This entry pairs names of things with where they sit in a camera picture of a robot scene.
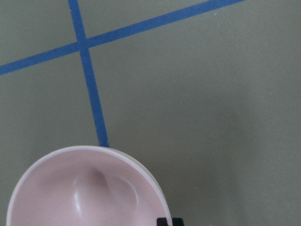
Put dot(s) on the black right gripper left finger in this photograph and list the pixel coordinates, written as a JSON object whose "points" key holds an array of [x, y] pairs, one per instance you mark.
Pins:
{"points": [[161, 222]]}

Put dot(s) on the pink bowl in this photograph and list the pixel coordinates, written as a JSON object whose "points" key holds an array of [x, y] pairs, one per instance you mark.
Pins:
{"points": [[87, 186]]}

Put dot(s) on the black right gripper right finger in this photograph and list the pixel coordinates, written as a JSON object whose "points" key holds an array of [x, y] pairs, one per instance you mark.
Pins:
{"points": [[177, 222]]}

